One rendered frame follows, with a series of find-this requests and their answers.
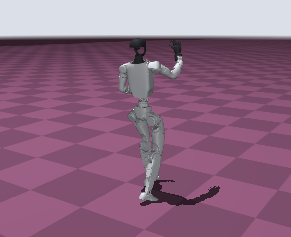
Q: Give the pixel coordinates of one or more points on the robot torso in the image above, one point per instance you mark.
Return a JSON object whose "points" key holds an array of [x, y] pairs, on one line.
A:
{"points": [[141, 85]]}

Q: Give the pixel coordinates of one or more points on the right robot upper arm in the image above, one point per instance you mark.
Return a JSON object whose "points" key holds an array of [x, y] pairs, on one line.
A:
{"points": [[157, 67]]}

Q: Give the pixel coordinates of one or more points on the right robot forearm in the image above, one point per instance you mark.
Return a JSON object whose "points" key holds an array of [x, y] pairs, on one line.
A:
{"points": [[178, 66]]}

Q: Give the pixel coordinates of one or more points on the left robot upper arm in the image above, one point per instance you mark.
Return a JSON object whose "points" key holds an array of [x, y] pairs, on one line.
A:
{"points": [[123, 78]]}

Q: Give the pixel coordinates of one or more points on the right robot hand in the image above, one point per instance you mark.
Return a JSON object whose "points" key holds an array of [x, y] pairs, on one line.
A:
{"points": [[176, 47]]}

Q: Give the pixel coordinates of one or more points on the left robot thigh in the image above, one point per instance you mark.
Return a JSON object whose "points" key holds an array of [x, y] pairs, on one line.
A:
{"points": [[143, 130]]}

